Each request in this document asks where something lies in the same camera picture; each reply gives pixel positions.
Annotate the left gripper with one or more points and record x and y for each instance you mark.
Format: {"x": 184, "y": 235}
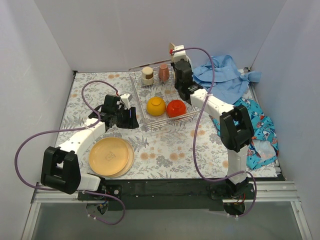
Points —
{"x": 130, "y": 117}

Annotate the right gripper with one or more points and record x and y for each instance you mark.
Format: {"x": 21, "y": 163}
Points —
{"x": 180, "y": 78}

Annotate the pink mug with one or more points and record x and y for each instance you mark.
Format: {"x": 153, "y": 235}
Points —
{"x": 163, "y": 72}

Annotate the bird pattern plate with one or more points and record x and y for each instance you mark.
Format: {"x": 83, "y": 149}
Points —
{"x": 171, "y": 48}

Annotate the yellow bowl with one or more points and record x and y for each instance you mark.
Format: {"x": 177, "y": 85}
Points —
{"x": 156, "y": 106}

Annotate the cream steel tumbler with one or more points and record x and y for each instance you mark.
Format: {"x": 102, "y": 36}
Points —
{"x": 147, "y": 75}

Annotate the red bowl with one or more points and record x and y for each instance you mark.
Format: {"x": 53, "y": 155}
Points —
{"x": 176, "y": 108}

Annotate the orange plate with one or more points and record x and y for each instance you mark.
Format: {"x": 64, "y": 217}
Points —
{"x": 108, "y": 156}

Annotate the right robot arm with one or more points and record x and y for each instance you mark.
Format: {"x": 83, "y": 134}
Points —
{"x": 236, "y": 129}

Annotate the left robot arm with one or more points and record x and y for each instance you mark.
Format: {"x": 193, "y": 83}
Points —
{"x": 60, "y": 166}

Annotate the lower tan plate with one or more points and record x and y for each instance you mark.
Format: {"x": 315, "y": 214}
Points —
{"x": 129, "y": 164}

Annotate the light blue shirt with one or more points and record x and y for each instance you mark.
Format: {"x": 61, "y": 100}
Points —
{"x": 223, "y": 79}

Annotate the shark print cloth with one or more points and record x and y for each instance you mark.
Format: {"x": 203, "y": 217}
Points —
{"x": 264, "y": 148}

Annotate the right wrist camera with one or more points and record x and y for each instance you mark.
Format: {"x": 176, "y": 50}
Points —
{"x": 179, "y": 53}

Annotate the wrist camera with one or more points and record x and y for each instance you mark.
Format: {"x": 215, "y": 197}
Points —
{"x": 125, "y": 100}
{"x": 179, "y": 53}

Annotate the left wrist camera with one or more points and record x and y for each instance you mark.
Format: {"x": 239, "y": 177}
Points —
{"x": 125, "y": 100}

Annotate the aluminium frame rail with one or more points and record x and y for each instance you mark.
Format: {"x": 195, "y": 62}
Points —
{"x": 264, "y": 191}

